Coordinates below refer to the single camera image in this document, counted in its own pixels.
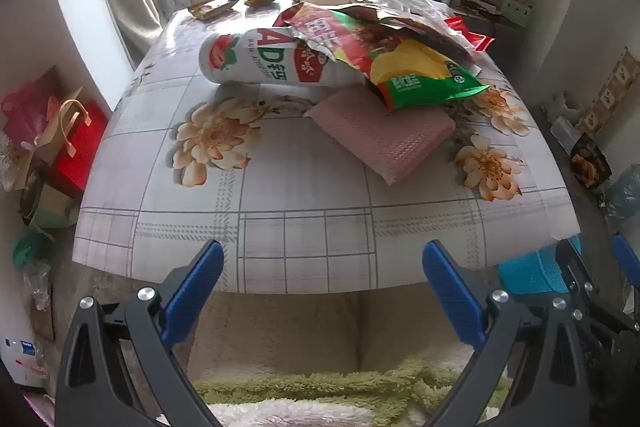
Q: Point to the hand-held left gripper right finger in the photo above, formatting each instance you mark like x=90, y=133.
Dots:
x=452, y=292

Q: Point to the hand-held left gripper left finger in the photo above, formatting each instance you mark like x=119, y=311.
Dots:
x=195, y=282

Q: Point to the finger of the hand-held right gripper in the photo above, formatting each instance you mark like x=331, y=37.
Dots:
x=626, y=257
x=580, y=272

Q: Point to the blue mesh waste bin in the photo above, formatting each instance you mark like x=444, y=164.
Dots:
x=530, y=272

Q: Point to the pink tissue pack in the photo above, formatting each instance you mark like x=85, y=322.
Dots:
x=390, y=132

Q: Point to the yellow green chip bag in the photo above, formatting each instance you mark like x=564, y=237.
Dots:
x=420, y=77

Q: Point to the white strawberry print bottle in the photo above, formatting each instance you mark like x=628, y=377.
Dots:
x=260, y=57

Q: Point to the red wrapper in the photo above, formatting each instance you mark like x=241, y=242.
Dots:
x=477, y=41

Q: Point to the red snack bag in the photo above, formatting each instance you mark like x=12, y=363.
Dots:
x=320, y=27

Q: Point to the dark orange print box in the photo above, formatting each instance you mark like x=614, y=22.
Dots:
x=590, y=162

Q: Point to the white plastic bags pile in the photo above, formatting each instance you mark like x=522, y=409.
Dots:
x=562, y=127

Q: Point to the clear plastic wrap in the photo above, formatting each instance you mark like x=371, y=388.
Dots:
x=37, y=287

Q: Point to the green fluffy blanket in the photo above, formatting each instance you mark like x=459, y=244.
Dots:
x=325, y=387

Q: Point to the green beige paper bag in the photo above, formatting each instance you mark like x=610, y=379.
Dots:
x=50, y=207

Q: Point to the printed cardboard strip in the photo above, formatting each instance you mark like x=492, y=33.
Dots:
x=612, y=92

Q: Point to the green plastic bag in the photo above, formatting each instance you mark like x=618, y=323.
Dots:
x=30, y=252

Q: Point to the red gift bag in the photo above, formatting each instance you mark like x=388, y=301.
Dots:
x=80, y=157

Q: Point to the white flat box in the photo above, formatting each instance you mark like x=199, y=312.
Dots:
x=22, y=364

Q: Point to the brown paper carrier bag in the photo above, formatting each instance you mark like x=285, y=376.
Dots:
x=52, y=127

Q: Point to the pink plastic bag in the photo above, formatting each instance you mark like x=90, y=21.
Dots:
x=25, y=112

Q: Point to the pale green power strip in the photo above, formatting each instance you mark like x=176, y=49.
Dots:
x=517, y=9

